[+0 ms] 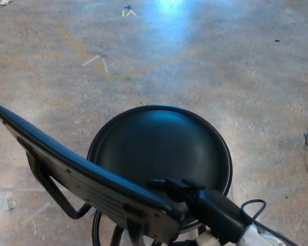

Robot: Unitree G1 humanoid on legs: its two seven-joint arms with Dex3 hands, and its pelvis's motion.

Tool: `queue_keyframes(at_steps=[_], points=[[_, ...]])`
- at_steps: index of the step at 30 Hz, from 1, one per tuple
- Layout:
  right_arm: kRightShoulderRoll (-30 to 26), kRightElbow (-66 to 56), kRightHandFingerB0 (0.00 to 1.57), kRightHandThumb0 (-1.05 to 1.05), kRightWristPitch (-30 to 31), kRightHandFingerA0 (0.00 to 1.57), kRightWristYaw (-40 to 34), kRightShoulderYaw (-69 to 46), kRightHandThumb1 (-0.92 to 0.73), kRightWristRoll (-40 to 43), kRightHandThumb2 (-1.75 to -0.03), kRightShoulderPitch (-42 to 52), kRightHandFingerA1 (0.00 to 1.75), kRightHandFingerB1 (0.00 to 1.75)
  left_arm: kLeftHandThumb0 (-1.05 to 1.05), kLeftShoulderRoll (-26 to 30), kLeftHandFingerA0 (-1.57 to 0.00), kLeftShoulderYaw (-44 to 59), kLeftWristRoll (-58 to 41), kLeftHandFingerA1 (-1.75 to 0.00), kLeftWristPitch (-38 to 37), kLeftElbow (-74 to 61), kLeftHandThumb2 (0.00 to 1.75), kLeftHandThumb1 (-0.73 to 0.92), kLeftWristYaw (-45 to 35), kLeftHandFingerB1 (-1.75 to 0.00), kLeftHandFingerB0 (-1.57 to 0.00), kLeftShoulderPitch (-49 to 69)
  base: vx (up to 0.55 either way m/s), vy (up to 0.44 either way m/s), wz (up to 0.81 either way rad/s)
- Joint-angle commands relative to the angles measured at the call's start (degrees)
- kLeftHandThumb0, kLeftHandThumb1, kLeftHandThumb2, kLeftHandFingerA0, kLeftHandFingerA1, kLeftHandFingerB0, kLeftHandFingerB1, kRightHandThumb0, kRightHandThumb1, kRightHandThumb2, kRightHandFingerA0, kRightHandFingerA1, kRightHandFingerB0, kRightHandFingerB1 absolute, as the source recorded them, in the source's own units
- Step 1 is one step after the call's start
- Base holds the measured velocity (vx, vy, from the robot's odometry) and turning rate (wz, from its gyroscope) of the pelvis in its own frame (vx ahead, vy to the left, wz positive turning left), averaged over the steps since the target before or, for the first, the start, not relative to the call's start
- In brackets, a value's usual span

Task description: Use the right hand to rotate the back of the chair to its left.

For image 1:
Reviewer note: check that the black metal chair frame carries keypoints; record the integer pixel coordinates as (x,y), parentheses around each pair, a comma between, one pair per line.
(54,193)

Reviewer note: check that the round black chair seat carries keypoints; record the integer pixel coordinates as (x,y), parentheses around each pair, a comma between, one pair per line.
(159,146)

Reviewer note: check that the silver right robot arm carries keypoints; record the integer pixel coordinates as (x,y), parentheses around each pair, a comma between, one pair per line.
(250,237)

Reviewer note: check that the long clear tape strip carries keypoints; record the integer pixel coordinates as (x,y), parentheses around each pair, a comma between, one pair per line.
(15,189)

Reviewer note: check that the crumpled white paper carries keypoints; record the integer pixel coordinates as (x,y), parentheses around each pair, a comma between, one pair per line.
(5,2)

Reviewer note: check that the angled yellow tape mark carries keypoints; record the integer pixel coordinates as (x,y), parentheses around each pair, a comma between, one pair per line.
(131,12)

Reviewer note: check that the black padded chair backrest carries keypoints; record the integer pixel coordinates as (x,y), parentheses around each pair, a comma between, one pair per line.
(74,166)

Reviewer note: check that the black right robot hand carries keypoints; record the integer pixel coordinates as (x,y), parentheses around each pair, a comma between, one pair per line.
(218,212)

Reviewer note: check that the short grey tape strip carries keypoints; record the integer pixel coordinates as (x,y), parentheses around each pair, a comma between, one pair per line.
(38,211)

